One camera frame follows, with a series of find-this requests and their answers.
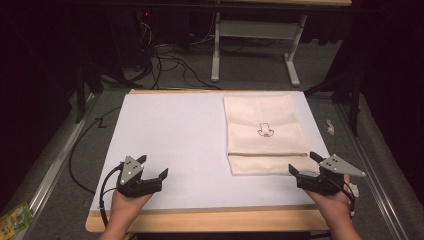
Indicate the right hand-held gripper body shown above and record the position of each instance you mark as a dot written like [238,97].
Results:
[336,165]

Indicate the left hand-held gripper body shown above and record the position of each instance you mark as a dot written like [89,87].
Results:
[131,169]

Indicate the cream zipper cloth bag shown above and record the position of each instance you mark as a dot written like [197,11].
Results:
[263,110]

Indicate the person's left hand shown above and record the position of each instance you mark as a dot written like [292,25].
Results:
[128,205]

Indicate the person's right hand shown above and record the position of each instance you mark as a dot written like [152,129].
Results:
[333,205]

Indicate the small white paper scrap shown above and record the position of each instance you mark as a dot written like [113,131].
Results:
[354,190]

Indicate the crumpled white paper scrap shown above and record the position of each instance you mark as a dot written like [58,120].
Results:
[330,126]

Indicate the white table mat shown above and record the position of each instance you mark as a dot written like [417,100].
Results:
[186,133]

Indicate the black stand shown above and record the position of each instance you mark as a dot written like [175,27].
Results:
[353,100]
[81,96]

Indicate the green yellow packet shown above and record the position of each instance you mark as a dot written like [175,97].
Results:
[13,221]

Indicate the metal floor rail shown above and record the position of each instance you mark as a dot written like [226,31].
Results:
[370,173]
[56,166]

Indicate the white metal desk frame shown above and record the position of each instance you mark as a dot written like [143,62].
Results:
[256,29]

